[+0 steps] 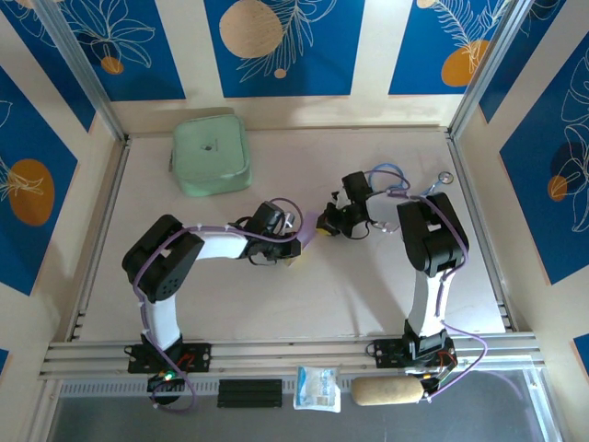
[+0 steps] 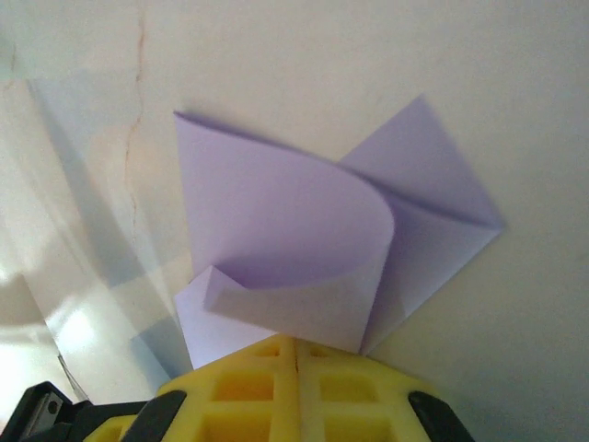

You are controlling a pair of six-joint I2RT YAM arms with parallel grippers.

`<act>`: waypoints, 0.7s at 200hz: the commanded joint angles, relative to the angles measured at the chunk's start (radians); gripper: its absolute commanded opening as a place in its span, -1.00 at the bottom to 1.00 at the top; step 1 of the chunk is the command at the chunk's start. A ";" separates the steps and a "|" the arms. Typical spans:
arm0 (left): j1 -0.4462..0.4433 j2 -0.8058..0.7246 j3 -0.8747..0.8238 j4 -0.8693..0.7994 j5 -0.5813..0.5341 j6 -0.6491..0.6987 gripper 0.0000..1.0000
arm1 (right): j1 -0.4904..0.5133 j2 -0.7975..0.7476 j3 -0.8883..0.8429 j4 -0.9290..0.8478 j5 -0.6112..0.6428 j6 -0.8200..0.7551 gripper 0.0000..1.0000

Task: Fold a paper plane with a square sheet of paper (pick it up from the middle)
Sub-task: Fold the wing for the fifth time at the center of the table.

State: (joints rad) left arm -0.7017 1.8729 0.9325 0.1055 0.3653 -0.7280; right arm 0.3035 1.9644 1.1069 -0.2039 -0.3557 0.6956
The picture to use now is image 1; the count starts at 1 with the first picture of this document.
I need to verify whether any lilac square paper sheet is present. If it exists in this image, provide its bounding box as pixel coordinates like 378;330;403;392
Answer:
297;210;319;249

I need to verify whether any blue stethoscope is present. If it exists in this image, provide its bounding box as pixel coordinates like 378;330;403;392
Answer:
367;163;456;199

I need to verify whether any mint green zip case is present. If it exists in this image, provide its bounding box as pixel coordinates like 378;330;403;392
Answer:
171;117;255;198

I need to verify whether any white blue plastic packet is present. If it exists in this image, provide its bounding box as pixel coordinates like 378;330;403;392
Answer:
293;366;342;414

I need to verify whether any black ridged block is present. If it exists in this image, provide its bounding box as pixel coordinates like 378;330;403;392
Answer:
216;378;283;410

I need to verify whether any beige foam roll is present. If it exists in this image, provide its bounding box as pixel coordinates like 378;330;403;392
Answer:
351;376;425;407

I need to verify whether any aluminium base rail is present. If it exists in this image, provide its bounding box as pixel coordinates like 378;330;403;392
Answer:
39;331;547;379

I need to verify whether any aluminium side rail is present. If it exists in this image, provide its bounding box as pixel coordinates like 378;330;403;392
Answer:
66;137;133;342
445;131;521;332

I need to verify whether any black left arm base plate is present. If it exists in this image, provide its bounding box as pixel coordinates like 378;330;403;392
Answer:
127;343;213;374

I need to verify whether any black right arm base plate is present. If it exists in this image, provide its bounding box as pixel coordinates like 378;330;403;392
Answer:
367;338;457;369

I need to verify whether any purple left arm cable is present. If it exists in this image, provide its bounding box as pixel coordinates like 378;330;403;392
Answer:
132;197;307;413

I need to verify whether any aluminium corner post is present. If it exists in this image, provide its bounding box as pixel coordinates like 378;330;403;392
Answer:
448;0;530;139
34;0;128;142

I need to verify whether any grey slotted cable duct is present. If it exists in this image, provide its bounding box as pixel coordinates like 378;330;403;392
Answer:
58;378;355;398

